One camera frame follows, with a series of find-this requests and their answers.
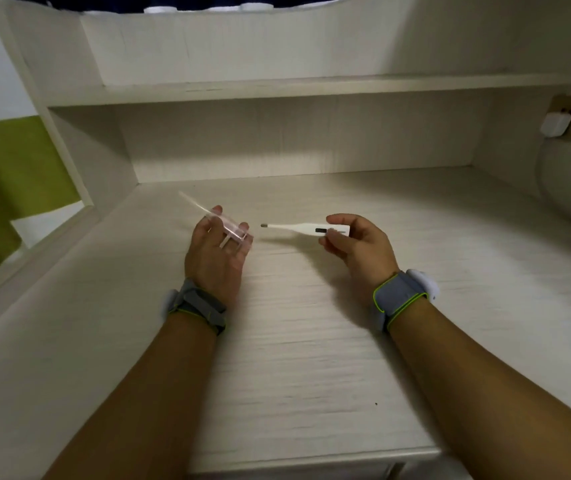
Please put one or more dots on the person's left hand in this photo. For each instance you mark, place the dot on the person's left hand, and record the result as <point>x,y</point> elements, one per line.
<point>213,267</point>

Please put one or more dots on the person's right hand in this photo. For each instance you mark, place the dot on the person's right hand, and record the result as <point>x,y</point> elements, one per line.
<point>368,254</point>

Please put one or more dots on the person's left thumb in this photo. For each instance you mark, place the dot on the person's left thumb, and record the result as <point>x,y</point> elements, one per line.
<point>243,243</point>

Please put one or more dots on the person's right thumb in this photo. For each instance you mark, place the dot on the person's right thumb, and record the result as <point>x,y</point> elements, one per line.
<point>344,220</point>

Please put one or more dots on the clear plastic thermometer case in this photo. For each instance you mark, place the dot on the clear plastic thermometer case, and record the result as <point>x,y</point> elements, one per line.
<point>215,214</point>

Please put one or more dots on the white digital thermometer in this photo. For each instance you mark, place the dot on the white digital thermometer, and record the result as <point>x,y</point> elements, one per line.
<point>298,228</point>

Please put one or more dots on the person's right forearm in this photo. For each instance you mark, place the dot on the person's right forearm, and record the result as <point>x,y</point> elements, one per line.
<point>490,394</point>

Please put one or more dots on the person's left forearm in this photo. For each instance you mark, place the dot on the person's left forearm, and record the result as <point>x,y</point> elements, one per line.
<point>138,409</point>

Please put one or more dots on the grey wristband with tracker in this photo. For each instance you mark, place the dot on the grey wristband with tracker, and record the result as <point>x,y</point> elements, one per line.
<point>196,302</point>
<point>399,294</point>

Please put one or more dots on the white wooden desk shelf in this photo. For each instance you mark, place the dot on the white wooden desk shelf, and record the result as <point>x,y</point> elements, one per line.
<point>285,84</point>

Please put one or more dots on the white plug adapter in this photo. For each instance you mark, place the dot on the white plug adapter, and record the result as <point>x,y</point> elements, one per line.
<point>555,123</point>

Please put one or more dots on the green hanging cloth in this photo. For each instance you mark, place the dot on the green hanging cloth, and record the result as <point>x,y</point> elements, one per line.
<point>10,169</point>

